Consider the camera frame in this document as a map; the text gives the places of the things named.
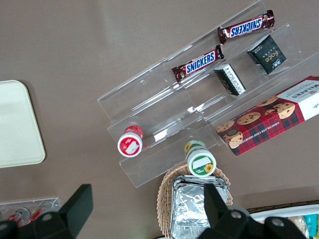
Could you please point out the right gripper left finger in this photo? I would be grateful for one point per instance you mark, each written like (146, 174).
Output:
(77, 209)

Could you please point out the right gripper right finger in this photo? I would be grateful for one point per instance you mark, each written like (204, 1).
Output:
(216, 211)

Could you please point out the oval light wicker basket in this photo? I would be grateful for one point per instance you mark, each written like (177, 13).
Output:
(163, 199)

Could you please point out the white rectangular snack tray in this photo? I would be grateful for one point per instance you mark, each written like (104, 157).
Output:
(286, 210)

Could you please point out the beige plastic serving tray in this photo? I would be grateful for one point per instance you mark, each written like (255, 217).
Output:
(17, 124)

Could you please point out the aluminium foil container stack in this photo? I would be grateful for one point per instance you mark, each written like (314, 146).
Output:
(189, 206)

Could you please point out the clear acrylic bottle rack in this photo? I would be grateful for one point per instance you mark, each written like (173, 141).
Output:
(49, 202)

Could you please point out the green lid yogurt cup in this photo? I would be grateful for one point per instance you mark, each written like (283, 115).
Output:
(201, 161)

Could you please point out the dark woven mat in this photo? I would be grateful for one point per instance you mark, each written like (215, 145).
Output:
(281, 204)

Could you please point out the clear bag of crackers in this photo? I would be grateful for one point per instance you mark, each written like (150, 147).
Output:
(295, 221)

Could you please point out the red lid yogurt cup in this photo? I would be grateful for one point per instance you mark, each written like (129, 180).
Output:
(130, 145)

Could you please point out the teal snack pack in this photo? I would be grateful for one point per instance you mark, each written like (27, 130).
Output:
(312, 224)

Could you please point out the red tartan cookie box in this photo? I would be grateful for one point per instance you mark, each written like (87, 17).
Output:
(264, 124)

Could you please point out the clear acrylic step riser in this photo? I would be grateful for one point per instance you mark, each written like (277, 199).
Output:
(149, 99)
(249, 82)

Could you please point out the small black box white label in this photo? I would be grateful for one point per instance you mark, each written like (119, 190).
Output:
(230, 79)

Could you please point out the brown snickers bar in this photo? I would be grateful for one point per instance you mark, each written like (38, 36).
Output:
(245, 27)
(199, 63)

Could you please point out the small black box gold print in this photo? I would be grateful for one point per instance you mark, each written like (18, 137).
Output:
(269, 56)

